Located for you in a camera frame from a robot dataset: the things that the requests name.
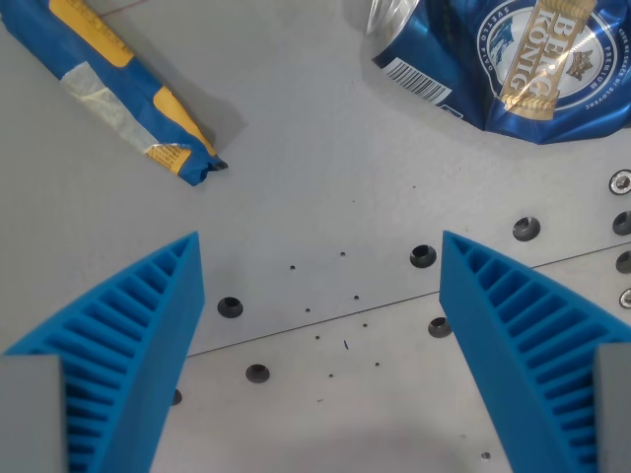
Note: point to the silver table screw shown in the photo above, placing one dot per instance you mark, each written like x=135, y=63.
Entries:
x=620, y=182
x=626, y=297

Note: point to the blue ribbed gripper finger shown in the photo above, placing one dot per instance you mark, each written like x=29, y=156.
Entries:
x=162, y=315
x=473, y=315

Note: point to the crushed blue beer can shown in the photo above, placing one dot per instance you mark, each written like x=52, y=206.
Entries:
x=463, y=54

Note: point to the blue and yellow snack bag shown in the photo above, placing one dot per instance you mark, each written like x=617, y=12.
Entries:
x=138, y=93

